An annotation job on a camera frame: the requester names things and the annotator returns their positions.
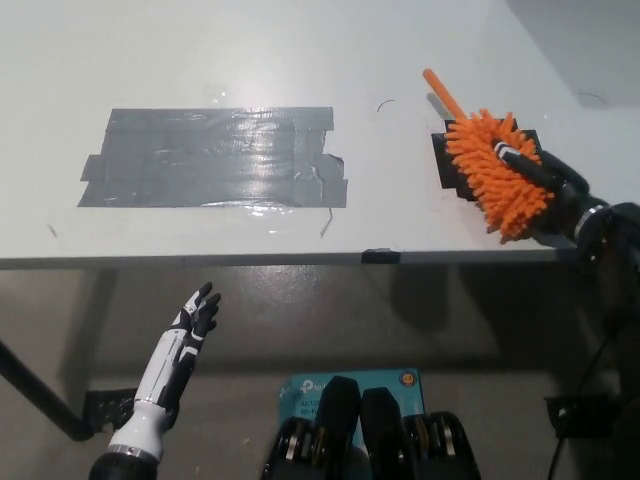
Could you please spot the black tape patch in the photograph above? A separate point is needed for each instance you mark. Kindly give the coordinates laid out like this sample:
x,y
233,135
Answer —
x,y
442,170

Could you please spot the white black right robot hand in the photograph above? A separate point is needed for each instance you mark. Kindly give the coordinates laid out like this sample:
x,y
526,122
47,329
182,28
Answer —
x,y
570,200

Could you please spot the grey duct tape patch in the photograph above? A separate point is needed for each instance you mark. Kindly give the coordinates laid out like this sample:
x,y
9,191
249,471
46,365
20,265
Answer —
x,y
200,160

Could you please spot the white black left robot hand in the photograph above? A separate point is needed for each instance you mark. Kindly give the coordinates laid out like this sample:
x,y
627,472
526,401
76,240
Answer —
x,y
165,370

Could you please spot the black table leg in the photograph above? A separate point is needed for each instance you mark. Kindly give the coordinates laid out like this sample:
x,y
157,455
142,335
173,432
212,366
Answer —
x,y
40,395

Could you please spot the teal router box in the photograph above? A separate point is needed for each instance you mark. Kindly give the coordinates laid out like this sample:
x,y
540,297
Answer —
x,y
300,395

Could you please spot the orange microfibre duster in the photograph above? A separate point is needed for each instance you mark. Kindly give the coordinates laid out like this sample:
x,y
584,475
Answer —
x,y
480,165

